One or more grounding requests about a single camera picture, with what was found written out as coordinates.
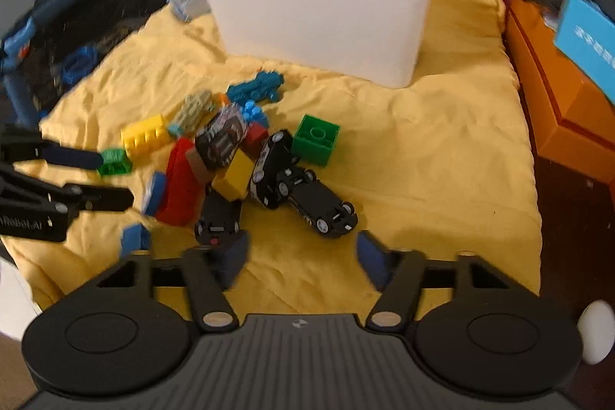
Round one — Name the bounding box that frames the orange box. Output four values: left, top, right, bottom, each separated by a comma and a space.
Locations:
505, 0, 615, 184

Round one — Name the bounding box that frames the yellow duplo brick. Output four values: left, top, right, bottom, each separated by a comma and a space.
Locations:
121, 115, 172, 159

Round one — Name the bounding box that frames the blue round airplane disc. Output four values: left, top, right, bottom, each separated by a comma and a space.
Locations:
142, 171, 167, 216

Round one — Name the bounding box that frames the blue toy vehicle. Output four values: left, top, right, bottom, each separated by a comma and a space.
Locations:
226, 71, 284, 106

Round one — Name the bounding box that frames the small blue block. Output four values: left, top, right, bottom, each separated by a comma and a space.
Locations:
120, 224, 151, 258

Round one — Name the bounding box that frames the patterned toy car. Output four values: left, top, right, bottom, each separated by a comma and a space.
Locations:
195, 103, 248, 171

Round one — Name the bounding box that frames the green duplo brick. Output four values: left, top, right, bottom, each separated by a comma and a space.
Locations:
292, 115, 341, 166

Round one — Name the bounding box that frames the small green brick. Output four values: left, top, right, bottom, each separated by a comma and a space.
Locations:
97, 148, 132, 177

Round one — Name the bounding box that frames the small black toy car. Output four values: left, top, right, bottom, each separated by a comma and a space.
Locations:
194, 184, 242, 246

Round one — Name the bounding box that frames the small red brick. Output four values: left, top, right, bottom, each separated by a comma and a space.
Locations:
240, 122, 269, 160

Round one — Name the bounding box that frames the tan toy vehicle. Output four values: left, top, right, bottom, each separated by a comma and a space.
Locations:
167, 90, 220, 138

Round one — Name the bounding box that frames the black white toy car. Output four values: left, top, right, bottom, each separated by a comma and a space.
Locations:
249, 129, 299, 210

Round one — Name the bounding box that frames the yellow wooden block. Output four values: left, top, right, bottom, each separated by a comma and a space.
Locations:
212, 149, 254, 202

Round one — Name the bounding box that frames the yellow quilted cloth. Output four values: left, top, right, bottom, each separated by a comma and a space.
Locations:
2, 0, 542, 317

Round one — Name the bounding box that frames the light blue brick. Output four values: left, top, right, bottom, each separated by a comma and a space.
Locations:
240, 100, 270, 129

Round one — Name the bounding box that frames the red toy block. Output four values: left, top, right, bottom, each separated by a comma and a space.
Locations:
154, 138, 202, 227

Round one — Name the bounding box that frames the brown wooden cube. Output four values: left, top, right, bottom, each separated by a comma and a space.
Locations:
186, 148, 216, 185

